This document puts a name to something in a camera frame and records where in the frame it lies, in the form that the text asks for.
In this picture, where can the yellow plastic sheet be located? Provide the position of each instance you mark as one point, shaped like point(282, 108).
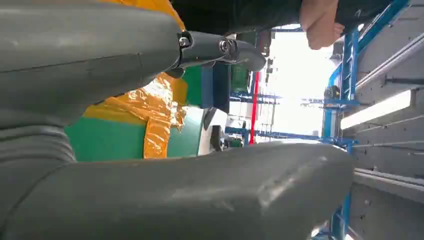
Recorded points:
point(155, 109)

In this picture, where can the blue metal rack frame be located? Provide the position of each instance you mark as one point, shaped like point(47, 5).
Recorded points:
point(348, 66)

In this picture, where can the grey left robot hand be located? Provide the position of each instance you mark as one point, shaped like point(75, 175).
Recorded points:
point(99, 49)

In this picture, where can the white ceiling light strip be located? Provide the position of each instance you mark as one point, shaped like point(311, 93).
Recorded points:
point(374, 111)

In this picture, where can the green table mat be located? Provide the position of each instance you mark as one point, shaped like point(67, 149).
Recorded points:
point(99, 142)

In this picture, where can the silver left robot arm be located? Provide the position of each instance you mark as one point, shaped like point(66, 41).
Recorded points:
point(26, 149)

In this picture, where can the person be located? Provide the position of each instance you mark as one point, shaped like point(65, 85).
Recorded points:
point(248, 13)

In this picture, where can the red pole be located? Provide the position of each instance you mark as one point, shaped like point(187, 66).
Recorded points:
point(254, 109)

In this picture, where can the person's hand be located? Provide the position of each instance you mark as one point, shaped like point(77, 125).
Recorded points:
point(319, 26)

